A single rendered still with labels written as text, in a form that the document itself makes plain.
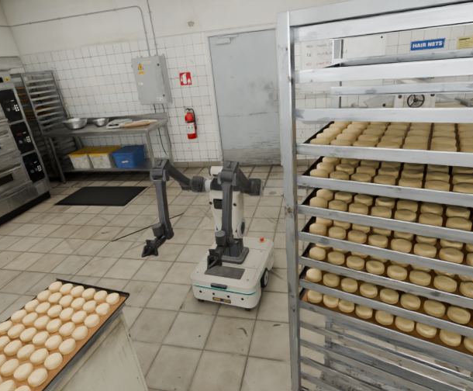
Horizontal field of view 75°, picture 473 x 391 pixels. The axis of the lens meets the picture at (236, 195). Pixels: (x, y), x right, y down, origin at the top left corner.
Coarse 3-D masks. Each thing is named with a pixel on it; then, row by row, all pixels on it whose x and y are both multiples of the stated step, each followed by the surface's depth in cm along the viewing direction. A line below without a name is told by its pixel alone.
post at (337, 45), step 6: (336, 42) 105; (342, 42) 106; (336, 48) 106; (342, 48) 107; (336, 54) 107; (342, 54) 108; (336, 84) 111; (336, 96) 112; (336, 102) 113; (330, 324) 158; (324, 360) 170
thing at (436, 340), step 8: (304, 296) 109; (320, 304) 105; (344, 312) 101; (352, 312) 101; (368, 320) 97; (376, 320) 97; (392, 328) 93; (416, 336) 90; (464, 336) 89; (440, 344) 87; (464, 352) 84; (472, 352) 84
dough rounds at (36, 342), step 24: (72, 288) 132; (24, 312) 120; (48, 312) 119; (72, 312) 118; (96, 312) 117; (0, 336) 113; (24, 336) 109; (48, 336) 109; (72, 336) 107; (0, 360) 101; (24, 360) 102; (48, 360) 99; (0, 384) 93; (24, 384) 94
